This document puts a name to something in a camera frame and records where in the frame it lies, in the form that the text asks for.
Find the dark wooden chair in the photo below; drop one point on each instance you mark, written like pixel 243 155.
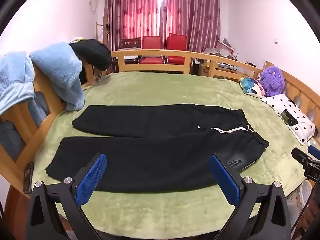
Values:
pixel 130 43

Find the white star print sheet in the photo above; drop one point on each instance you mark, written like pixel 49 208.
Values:
pixel 300 195

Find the white floral pillow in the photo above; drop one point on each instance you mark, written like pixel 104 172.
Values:
pixel 300 125

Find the black remote on pillow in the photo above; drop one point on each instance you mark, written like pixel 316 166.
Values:
pixel 289 118

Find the light blue fleece blanket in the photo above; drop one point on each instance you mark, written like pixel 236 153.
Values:
pixel 60 67

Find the green fleece bed blanket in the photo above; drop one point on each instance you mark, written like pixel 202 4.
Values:
pixel 162 90

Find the person's right forearm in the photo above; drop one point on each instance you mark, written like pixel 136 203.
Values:
pixel 310 213

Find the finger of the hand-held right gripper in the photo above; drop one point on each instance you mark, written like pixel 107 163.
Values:
pixel 300 155
pixel 314 152

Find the black garment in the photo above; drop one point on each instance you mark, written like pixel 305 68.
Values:
pixel 93 52

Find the red chair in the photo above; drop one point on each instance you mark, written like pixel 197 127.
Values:
pixel 176 42
pixel 151 43

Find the light blue fleece robe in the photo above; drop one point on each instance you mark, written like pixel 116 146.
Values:
pixel 12 80

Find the purple plush toy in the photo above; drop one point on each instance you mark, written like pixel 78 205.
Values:
pixel 272 80

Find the wooden bed frame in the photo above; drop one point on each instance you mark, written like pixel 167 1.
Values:
pixel 150 53

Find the cardboard box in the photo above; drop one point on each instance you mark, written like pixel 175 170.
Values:
pixel 204 70

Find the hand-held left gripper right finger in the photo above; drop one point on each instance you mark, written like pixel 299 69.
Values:
pixel 223 177

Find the yellow white cloth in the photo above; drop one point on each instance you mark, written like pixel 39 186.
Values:
pixel 76 40

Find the pile of white plastic wrap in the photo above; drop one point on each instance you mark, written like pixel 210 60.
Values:
pixel 222 48

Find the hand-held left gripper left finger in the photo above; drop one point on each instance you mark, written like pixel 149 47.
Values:
pixel 91 177

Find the black pants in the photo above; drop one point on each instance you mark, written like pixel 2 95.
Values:
pixel 150 155

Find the red striped curtain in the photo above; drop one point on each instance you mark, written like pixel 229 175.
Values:
pixel 192 12
pixel 130 10

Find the dark remote control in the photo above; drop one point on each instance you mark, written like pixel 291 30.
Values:
pixel 28 177

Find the wooden rack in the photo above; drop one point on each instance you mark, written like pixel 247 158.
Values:
pixel 100 33

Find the geometric pattern pillow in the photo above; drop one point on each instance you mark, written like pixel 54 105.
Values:
pixel 251 86

